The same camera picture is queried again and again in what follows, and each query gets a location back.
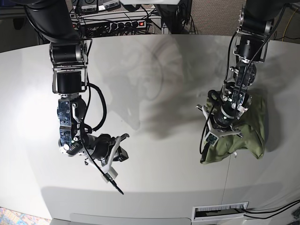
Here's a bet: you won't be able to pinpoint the green T-shirt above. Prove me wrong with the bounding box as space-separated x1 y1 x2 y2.
200 96 268 165

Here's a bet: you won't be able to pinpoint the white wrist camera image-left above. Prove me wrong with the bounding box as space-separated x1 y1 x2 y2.
101 167 118 183

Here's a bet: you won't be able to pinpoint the black power strip red switch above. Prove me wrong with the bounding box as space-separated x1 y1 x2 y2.
110 21 147 31

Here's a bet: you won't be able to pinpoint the white cable grommet tray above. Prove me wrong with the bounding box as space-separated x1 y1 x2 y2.
191 202 249 222

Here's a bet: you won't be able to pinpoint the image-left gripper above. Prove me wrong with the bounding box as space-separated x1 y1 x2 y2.
79 134 129 168

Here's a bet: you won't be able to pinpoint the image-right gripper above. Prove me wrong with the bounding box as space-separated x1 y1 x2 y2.
196 105 243 139

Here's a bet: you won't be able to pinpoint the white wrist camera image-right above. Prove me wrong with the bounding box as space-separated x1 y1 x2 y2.
204 131 219 146

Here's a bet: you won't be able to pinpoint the black cables at tray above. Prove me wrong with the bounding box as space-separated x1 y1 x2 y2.
242 201 300 220

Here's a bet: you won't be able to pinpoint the white shelf with equipment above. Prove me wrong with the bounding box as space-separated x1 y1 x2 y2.
66 0 168 38

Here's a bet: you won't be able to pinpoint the black camera cable image-left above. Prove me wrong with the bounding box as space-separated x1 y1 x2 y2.
80 81 124 195

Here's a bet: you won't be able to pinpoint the yellow cable on floor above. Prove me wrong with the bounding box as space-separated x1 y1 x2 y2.
282 10 296 41

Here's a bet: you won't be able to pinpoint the black camera cable image-right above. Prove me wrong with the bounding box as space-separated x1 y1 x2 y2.
197 90 223 156

